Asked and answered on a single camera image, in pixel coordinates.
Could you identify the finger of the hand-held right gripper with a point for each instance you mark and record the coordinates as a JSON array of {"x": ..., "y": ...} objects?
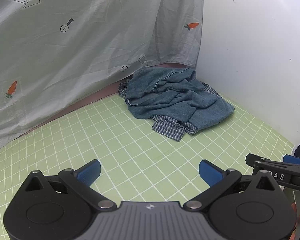
[
  {"x": 252, "y": 158},
  {"x": 293, "y": 160}
]

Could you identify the white carrot-print sheet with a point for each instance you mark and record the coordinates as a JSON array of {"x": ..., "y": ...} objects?
[{"x": 90, "y": 30}]

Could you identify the green grid mat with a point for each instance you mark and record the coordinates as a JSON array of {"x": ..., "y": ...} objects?
[{"x": 140, "y": 150}]

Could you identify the blue denim jeans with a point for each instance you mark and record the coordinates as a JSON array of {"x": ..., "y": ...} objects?
[{"x": 175, "y": 97}]

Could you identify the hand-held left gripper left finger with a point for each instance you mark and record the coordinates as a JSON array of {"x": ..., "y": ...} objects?
[{"x": 90, "y": 173}]

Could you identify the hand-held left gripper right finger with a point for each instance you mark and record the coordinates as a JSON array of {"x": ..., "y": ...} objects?
[{"x": 210, "y": 173}]

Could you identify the blue plaid shirt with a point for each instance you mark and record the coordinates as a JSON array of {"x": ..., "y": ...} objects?
[{"x": 168, "y": 130}]

